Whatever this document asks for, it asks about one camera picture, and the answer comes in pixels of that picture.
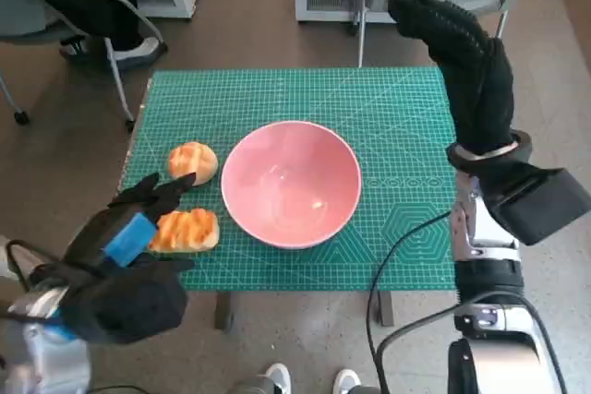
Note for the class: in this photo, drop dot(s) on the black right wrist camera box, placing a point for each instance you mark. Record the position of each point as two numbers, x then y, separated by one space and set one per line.
540 209

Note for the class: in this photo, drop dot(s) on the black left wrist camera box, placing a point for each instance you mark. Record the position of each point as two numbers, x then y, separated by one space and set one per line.
134 306

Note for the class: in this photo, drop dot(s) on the grey padded chair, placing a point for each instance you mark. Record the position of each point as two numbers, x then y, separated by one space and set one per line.
27 15

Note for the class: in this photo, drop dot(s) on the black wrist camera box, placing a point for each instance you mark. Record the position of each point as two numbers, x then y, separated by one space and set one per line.
540 209
134 306

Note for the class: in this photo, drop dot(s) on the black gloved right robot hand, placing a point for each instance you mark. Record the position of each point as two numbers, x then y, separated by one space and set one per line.
480 85

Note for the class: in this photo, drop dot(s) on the round toy bread bun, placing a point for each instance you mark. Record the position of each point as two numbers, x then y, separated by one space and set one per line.
194 163

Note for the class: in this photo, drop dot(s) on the long toy bread loaf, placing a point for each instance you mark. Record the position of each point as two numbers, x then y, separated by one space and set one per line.
194 232

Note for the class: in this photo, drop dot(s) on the green cutting mat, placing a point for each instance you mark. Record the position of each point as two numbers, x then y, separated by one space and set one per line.
286 94

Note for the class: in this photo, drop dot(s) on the pink bowl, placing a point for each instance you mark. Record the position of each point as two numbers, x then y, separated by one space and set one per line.
291 191

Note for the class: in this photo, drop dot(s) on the person with white shoes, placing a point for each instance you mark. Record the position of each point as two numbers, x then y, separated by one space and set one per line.
277 375

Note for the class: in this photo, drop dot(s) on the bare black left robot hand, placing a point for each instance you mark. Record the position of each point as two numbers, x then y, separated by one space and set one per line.
120 228

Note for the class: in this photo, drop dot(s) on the dark table leg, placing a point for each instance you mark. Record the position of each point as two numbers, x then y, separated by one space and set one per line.
386 308
225 311

